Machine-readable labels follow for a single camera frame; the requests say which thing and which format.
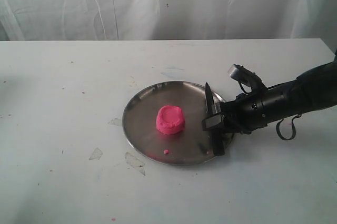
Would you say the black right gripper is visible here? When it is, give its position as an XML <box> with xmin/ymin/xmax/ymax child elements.
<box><xmin>202</xmin><ymin>94</ymin><xmax>267</xmax><ymax>134</ymax></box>

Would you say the black knife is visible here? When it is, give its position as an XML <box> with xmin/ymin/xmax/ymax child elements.
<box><xmin>204</xmin><ymin>83</ymin><xmax>225</xmax><ymax>156</ymax></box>

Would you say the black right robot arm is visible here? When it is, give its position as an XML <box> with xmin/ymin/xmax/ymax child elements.
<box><xmin>202</xmin><ymin>61</ymin><xmax>336</xmax><ymax>134</ymax></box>

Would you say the pink play dough lump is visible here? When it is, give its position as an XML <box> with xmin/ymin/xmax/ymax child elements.
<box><xmin>156</xmin><ymin>105</ymin><xmax>185</xmax><ymax>135</ymax></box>

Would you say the round steel plate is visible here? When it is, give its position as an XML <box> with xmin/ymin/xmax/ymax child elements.
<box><xmin>122</xmin><ymin>81</ymin><xmax>234</xmax><ymax>166</ymax></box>

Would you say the white plastic backdrop sheet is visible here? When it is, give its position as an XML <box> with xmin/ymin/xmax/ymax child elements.
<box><xmin>1</xmin><ymin>0</ymin><xmax>336</xmax><ymax>43</ymax></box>

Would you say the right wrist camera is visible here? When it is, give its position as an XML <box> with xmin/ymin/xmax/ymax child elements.
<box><xmin>229</xmin><ymin>64</ymin><xmax>267</xmax><ymax>91</ymax></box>

